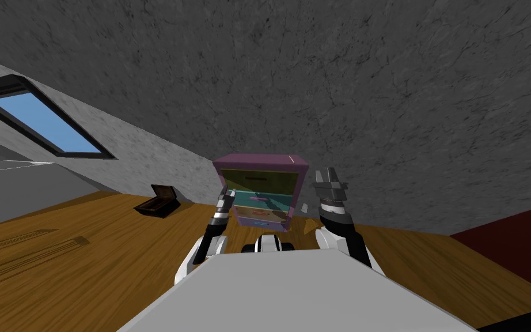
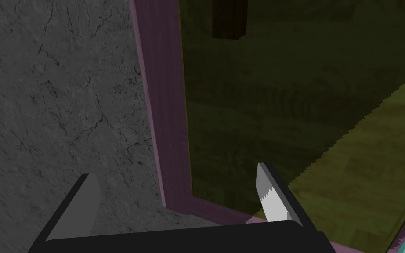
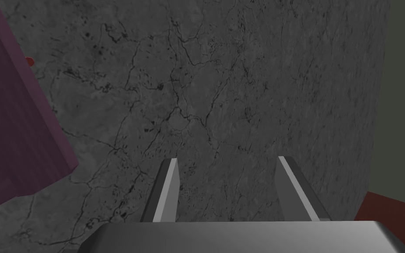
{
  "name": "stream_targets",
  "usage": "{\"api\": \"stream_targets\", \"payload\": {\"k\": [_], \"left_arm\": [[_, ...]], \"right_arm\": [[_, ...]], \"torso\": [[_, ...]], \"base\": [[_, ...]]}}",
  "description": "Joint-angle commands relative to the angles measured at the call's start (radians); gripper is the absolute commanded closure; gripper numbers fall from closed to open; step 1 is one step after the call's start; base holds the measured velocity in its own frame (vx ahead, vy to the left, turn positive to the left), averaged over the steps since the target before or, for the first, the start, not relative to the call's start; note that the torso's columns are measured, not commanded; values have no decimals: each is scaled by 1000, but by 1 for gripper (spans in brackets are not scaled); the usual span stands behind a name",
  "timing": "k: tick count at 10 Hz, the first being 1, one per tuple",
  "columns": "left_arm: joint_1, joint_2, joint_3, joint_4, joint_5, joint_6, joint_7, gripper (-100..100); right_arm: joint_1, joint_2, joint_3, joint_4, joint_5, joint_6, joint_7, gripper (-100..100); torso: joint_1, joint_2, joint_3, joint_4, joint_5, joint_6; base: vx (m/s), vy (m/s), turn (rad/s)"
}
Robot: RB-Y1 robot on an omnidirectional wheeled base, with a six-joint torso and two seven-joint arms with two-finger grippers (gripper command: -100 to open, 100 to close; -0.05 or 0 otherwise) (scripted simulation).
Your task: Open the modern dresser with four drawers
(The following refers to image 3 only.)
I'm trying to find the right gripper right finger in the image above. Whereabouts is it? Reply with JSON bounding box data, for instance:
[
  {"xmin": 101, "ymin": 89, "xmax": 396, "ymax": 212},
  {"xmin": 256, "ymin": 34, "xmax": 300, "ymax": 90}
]
[{"xmin": 274, "ymin": 155, "xmax": 331, "ymax": 222}]

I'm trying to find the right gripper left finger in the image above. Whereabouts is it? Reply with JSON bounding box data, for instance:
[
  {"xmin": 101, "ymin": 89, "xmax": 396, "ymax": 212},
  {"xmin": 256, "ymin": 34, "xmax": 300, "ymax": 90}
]
[{"xmin": 140, "ymin": 158, "xmax": 180, "ymax": 223}]

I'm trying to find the purple cabinet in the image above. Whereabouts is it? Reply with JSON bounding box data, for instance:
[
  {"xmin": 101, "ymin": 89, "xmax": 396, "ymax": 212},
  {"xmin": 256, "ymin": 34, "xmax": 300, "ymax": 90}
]
[{"xmin": 0, "ymin": 0, "xmax": 80, "ymax": 217}]

